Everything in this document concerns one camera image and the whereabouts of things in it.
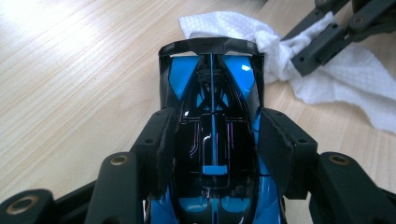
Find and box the blue toy car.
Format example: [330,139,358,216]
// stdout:
[145,36,288,224]

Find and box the white wet wipe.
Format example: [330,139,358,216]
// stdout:
[178,10,396,135]

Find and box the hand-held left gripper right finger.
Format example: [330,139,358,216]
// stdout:
[256,106,319,201]

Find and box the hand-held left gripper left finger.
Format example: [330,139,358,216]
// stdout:
[129,106,177,200]

